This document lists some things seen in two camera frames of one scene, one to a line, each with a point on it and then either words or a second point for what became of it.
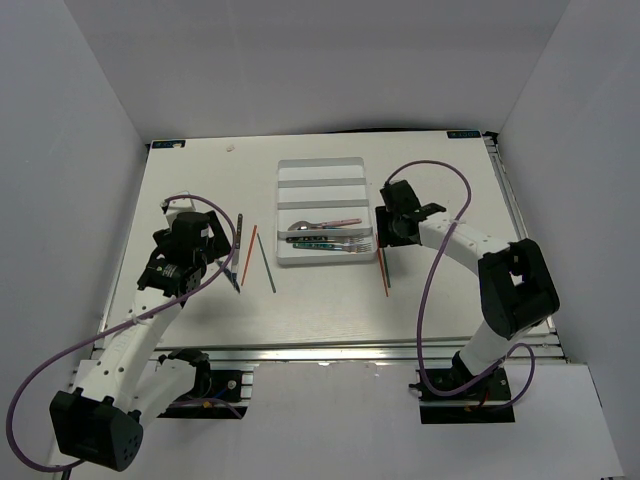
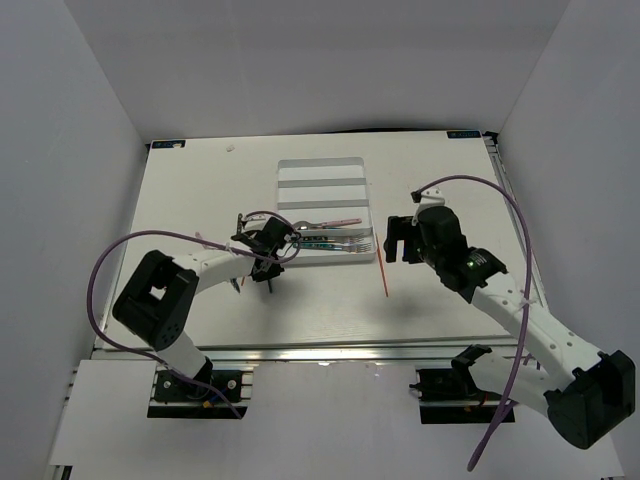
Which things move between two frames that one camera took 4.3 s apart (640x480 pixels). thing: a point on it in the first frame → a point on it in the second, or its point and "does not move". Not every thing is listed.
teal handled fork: [319, 239] does not move
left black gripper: [220, 245] → [273, 272]
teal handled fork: [352, 247] does not move
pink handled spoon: [302, 225] does not move
